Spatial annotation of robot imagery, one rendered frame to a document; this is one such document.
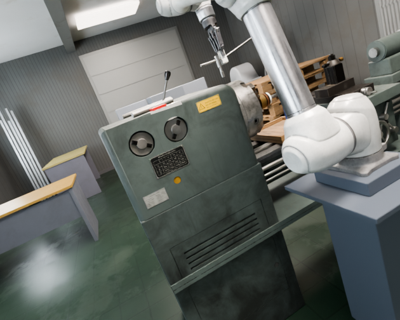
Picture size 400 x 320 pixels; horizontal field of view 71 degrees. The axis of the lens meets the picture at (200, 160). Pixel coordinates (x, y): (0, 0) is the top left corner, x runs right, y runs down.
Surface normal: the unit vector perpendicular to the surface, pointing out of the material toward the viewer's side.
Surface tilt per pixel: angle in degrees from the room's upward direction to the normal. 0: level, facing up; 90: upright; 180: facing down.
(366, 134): 91
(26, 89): 90
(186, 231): 90
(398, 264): 90
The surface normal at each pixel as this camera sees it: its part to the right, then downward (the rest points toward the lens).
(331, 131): 0.33, -0.17
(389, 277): 0.34, 0.14
